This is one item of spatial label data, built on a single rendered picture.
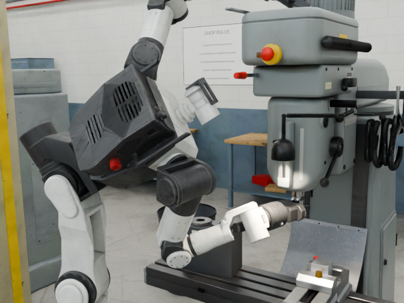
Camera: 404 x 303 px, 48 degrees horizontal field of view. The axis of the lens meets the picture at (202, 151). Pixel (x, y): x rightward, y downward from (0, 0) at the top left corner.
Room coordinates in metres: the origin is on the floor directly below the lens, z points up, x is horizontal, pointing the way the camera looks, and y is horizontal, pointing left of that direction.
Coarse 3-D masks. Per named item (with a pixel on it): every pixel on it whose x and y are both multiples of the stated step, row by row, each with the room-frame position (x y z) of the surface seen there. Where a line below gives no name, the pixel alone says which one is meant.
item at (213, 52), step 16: (192, 32) 6.87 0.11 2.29; (208, 32) 6.72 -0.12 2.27; (224, 32) 6.57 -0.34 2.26; (240, 32) 6.43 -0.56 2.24; (192, 48) 6.88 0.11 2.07; (208, 48) 6.73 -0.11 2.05; (224, 48) 6.58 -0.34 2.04; (240, 48) 6.43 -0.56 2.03; (192, 64) 6.88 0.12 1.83; (208, 64) 6.73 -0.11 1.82; (224, 64) 6.58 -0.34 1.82; (240, 64) 6.43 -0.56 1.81; (192, 80) 6.88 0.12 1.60; (208, 80) 6.73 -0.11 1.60; (224, 80) 6.58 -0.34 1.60; (240, 80) 6.43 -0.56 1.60
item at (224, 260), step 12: (192, 228) 1.74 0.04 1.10; (204, 228) 1.72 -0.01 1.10; (240, 240) 1.75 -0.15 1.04; (204, 252) 1.71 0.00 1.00; (216, 252) 1.69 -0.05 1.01; (228, 252) 1.67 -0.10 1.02; (240, 252) 1.75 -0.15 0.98; (192, 264) 1.74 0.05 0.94; (204, 264) 1.71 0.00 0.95; (216, 264) 1.69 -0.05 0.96; (228, 264) 1.67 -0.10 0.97; (240, 264) 1.75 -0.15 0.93; (228, 276) 1.67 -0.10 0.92
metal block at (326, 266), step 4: (316, 260) 1.51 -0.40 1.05; (320, 260) 1.51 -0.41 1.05; (324, 260) 1.50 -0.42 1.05; (328, 260) 1.50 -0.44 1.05; (312, 264) 1.48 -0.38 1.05; (316, 264) 1.48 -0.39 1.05; (320, 264) 1.48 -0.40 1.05; (324, 264) 1.47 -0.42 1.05; (328, 264) 1.47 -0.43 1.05; (312, 268) 1.48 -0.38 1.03; (316, 268) 1.48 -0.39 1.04; (320, 268) 1.47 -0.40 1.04; (324, 268) 1.46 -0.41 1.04; (328, 268) 1.46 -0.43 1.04; (324, 272) 1.46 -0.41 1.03; (328, 272) 1.46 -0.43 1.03
